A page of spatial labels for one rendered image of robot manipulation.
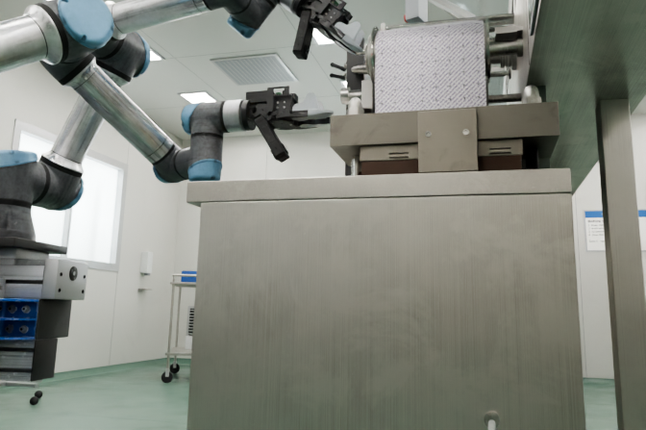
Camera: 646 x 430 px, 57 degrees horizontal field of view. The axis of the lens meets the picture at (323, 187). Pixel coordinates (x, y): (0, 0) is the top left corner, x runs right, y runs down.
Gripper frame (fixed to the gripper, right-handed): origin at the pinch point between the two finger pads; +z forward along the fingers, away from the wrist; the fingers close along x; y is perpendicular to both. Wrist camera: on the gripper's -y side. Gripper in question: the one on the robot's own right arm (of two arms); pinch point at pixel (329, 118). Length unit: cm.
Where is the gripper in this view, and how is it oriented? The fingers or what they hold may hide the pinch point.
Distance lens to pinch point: 135.0
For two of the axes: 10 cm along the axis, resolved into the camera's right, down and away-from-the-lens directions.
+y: 0.2, -9.8, 2.0
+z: 9.7, -0.3, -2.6
